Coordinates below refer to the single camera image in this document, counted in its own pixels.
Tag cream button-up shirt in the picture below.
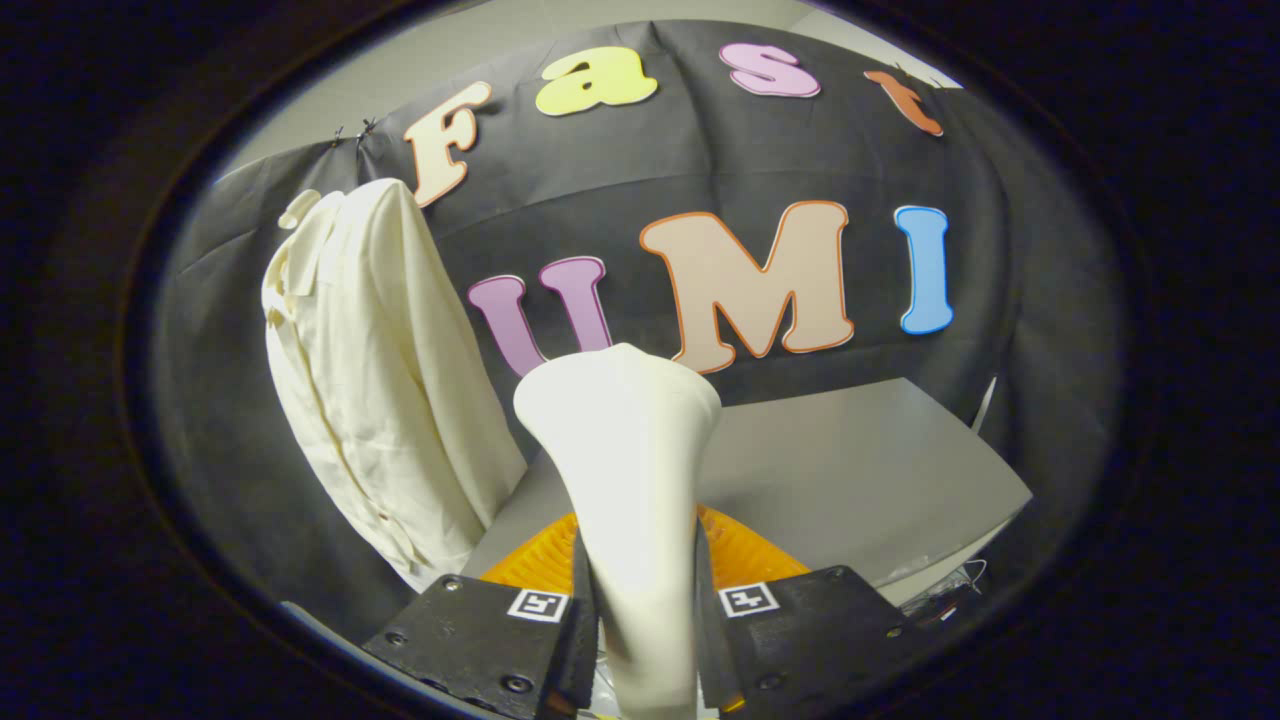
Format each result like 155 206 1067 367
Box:
262 178 528 591

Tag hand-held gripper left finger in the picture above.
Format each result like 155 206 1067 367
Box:
362 512 601 720

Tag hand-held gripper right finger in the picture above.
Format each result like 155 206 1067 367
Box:
693 505 961 716

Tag grey cabinet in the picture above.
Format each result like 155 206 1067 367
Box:
462 377 1033 607

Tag tangle of cables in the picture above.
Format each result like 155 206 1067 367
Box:
935 560 991 621

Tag white garment steamer head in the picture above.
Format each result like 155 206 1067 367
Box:
513 343 723 720

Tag cream hanger hook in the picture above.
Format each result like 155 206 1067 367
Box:
278 188 323 231

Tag black backdrop cloth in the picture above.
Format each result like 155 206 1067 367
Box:
150 20 1121 641

